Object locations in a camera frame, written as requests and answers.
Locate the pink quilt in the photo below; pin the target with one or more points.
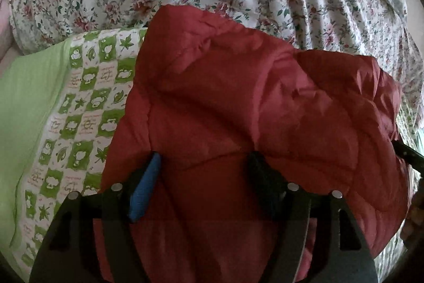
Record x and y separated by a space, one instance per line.
5 37

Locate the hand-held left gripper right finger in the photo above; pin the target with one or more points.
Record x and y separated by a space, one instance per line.
266 185

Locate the green checkered printed blanket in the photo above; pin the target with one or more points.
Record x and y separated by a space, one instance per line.
39 104

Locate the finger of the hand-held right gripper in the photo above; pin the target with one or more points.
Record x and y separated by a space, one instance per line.
410 155

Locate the person's right hand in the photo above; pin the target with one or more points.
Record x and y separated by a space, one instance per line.
415 213

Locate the red quilted jacket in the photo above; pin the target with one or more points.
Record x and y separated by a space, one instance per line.
232 104

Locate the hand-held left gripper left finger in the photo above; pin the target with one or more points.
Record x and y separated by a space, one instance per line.
145 191

